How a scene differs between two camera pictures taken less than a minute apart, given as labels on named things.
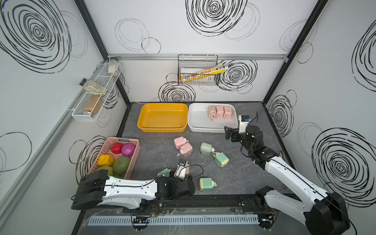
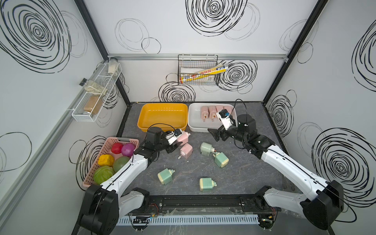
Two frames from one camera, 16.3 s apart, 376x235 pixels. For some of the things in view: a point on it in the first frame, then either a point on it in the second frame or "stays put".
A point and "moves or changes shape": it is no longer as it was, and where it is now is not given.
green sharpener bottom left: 165,172 stays put
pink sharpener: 187,171 to 204,112
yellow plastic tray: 163,117 stays put
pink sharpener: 220,111 stays put
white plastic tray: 211,117 stays put
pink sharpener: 212,112 stays put
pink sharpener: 179,141 moves or changes shape
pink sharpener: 227,111 stays put
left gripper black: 172,179 to 172,147
